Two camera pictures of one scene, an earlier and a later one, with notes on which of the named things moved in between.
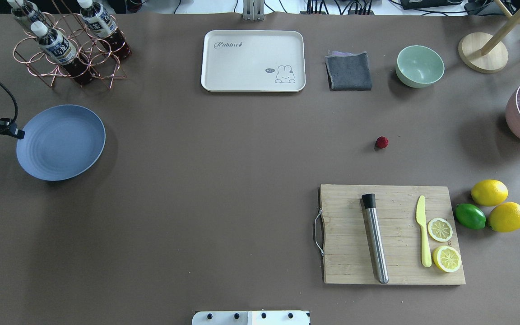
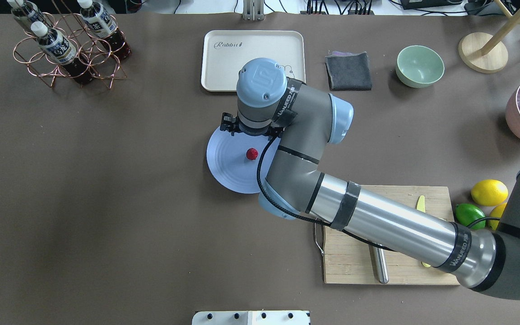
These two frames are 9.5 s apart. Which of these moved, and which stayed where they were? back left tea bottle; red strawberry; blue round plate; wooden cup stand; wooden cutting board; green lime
Moved: red strawberry; blue round plate
Stayed: wooden cup stand; back left tea bottle; wooden cutting board; green lime
